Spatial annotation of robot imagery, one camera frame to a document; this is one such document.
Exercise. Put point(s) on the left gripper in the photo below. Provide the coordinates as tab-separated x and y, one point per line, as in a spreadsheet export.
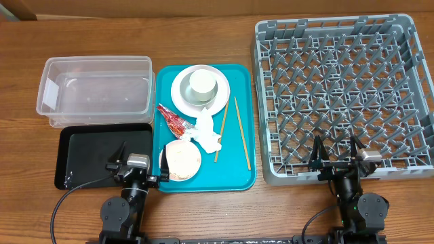
119	156

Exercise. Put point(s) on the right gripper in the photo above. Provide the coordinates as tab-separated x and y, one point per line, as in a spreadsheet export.
333	169

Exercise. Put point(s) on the pink bowl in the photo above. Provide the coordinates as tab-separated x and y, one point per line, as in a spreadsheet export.
183	159

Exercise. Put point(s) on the red snack wrapper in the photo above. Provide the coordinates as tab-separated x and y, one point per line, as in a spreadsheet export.
177	125

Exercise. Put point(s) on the white napkin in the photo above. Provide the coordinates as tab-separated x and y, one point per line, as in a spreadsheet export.
203	133

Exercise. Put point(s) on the wooden chopstick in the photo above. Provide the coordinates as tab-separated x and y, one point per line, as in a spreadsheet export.
242	134
222	130

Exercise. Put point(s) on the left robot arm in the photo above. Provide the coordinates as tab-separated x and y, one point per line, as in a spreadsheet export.
122	216

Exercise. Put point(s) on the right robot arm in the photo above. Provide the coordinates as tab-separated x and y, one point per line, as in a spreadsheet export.
362	214

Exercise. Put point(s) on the grey dishwasher rack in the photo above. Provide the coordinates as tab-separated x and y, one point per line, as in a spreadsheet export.
338	77

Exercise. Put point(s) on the black plastic tray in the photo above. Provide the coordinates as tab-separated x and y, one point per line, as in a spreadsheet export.
83	151

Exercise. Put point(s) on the teal serving tray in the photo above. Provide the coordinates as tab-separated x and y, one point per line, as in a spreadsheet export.
230	172

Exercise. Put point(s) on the grey shallow bowl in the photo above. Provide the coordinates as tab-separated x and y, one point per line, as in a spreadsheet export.
186	93

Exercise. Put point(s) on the clear plastic storage bin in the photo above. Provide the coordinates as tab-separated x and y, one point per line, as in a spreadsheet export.
92	90

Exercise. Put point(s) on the pale green paper cup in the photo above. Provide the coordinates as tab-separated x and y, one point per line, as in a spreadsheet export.
202	83

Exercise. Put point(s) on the white round plate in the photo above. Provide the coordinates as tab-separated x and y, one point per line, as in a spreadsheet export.
215	106

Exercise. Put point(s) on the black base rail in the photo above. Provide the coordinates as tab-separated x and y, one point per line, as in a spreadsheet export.
296	239

